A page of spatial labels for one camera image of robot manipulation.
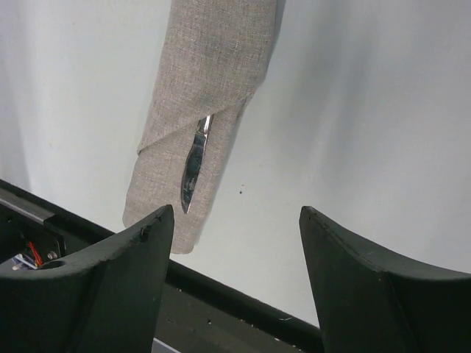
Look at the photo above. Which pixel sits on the silver knife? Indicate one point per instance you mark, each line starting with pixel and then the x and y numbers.
pixel 194 161

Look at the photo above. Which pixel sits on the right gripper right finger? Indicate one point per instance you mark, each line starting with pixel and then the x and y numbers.
pixel 371 299

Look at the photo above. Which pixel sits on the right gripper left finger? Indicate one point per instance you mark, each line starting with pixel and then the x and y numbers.
pixel 104 298

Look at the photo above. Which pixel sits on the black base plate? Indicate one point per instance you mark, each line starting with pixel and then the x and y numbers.
pixel 197 314

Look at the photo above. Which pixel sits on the grey cloth napkin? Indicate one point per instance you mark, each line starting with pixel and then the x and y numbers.
pixel 214 57

